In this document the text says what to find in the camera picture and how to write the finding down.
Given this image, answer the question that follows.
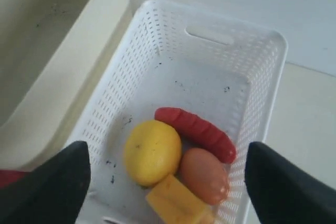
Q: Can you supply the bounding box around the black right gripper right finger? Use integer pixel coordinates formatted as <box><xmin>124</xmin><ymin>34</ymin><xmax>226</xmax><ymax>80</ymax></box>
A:
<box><xmin>245</xmin><ymin>142</ymin><xmax>335</xmax><ymax>223</ymax></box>

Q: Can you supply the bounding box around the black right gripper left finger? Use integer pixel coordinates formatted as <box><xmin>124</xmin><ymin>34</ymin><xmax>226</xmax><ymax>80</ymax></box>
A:
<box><xmin>1</xmin><ymin>141</ymin><xmax>91</xmax><ymax>223</ymax></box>

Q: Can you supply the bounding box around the brown egg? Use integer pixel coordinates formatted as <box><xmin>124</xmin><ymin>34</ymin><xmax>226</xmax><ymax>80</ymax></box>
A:
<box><xmin>180</xmin><ymin>148</ymin><xmax>229</xmax><ymax>206</ymax></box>

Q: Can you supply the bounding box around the red sausage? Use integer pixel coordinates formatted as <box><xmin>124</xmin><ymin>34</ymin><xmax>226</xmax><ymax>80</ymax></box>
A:
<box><xmin>154</xmin><ymin>107</ymin><xmax>237</xmax><ymax>164</ymax></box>

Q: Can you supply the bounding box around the yellow lemon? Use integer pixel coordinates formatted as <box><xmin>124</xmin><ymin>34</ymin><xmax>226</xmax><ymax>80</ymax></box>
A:
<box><xmin>123</xmin><ymin>120</ymin><xmax>182</xmax><ymax>187</ymax></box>

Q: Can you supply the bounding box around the yellow cheese wedge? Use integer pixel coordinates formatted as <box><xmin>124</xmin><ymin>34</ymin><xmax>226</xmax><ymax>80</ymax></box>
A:
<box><xmin>146</xmin><ymin>175</ymin><xmax>215</xmax><ymax>224</ymax></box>

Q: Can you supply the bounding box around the red scalloped tablecloth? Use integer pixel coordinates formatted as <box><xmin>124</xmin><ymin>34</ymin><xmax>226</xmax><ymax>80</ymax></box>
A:
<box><xmin>0</xmin><ymin>170</ymin><xmax>30</xmax><ymax>189</ymax></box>

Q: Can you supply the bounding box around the cream plastic storage bin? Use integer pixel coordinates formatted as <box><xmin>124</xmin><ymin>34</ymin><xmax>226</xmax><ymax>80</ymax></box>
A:
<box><xmin>1</xmin><ymin>0</ymin><xmax>129</xmax><ymax>170</ymax></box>

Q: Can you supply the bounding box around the white perforated plastic basket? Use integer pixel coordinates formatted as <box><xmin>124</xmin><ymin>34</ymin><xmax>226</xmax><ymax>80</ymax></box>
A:
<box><xmin>67</xmin><ymin>0</ymin><xmax>288</xmax><ymax>223</ymax></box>

